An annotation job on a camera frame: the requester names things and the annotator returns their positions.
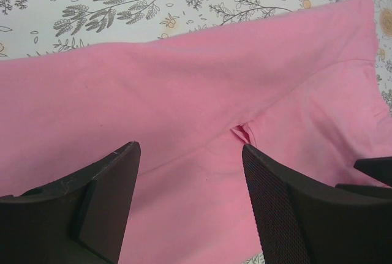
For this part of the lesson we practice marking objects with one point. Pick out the floral patterned table mat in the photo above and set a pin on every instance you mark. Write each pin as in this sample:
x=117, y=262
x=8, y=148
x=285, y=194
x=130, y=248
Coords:
x=32, y=28

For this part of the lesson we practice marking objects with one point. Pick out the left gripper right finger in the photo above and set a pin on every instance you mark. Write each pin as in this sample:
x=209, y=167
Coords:
x=301, y=220

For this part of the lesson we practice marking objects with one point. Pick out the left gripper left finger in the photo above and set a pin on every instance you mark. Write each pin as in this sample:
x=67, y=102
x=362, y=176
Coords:
x=80, y=218

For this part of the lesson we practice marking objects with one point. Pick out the pink t shirt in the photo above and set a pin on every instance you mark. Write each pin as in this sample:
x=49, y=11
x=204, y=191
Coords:
x=300, y=87

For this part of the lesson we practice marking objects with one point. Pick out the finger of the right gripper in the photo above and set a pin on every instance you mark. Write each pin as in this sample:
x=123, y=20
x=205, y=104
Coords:
x=378, y=169

